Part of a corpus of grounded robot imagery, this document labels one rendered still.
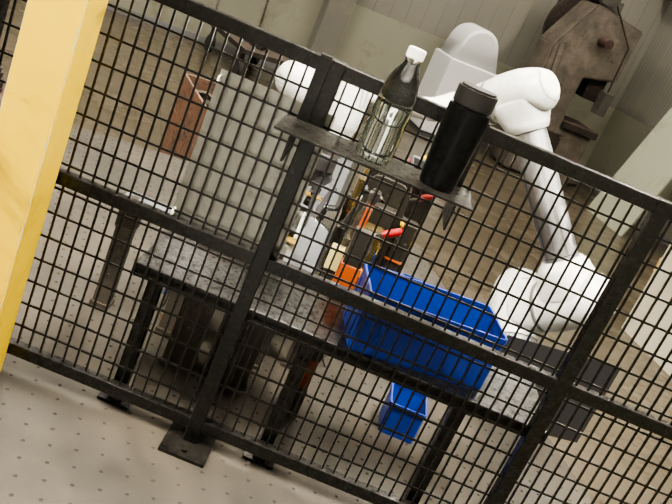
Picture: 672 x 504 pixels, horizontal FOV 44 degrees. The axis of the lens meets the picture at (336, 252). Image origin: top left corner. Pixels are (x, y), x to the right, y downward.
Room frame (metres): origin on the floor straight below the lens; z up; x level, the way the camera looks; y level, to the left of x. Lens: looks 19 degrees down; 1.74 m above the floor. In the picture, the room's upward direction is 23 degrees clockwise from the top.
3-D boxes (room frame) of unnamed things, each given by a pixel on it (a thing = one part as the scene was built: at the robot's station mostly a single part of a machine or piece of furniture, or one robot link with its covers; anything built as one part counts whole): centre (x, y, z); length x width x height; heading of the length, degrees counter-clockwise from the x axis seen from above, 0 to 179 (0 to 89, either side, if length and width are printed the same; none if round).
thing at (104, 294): (1.88, 0.50, 0.84); 0.05 x 0.05 x 0.29; 2
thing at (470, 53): (10.57, -0.59, 0.72); 0.73 x 0.62 x 1.44; 111
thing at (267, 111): (1.48, 0.21, 1.30); 0.23 x 0.02 x 0.31; 92
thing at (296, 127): (1.41, 0.00, 1.46); 0.36 x 0.15 x 0.18; 92
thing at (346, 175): (2.53, 0.15, 1.00); 1.38 x 0.22 x 0.02; 2
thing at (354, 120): (2.05, 0.13, 1.39); 0.13 x 0.11 x 0.16; 54
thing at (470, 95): (1.40, -0.11, 1.52); 0.07 x 0.07 x 0.18
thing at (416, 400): (1.89, -0.32, 0.74); 0.11 x 0.10 x 0.09; 2
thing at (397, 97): (1.40, 0.01, 1.53); 0.07 x 0.07 x 0.20
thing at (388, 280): (1.62, -0.23, 1.09); 0.30 x 0.17 x 0.13; 101
